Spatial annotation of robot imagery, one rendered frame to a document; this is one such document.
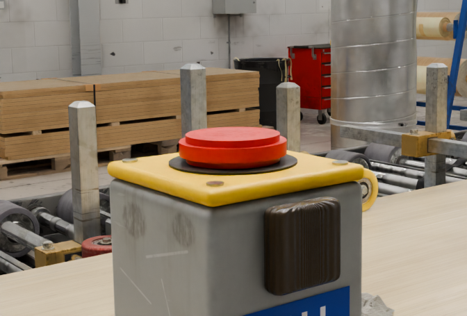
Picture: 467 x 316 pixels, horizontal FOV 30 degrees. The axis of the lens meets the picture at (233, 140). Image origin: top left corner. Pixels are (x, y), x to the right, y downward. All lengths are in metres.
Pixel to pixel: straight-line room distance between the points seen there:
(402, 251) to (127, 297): 1.04
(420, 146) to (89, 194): 0.83
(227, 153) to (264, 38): 9.15
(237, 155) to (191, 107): 1.30
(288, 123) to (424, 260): 0.55
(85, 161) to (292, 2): 8.27
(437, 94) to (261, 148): 1.76
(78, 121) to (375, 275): 0.57
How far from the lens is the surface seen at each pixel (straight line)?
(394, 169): 2.48
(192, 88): 1.61
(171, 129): 7.30
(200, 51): 8.96
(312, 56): 8.94
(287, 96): 1.74
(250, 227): 0.29
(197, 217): 0.29
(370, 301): 1.09
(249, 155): 0.30
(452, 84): 7.72
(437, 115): 2.07
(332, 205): 0.30
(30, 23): 8.06
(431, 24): 7.93
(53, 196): 2.08
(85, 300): 1.16
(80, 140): 1.50
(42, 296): 1.19
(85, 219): 1.53
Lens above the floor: 1.28
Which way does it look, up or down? 9 degrees down
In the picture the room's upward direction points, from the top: 1 degrees counter-clockwise
